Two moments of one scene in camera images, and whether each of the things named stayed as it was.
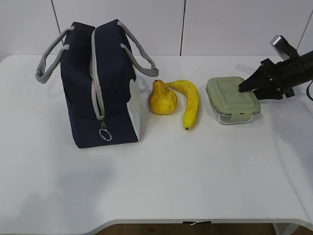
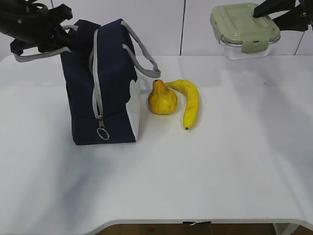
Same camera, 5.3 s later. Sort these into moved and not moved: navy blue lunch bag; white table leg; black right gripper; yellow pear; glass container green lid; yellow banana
Moved: black right gripper; glass container green lid
Not moved: navy blue lunch bag; white table leg; yellow banana; yellow pear
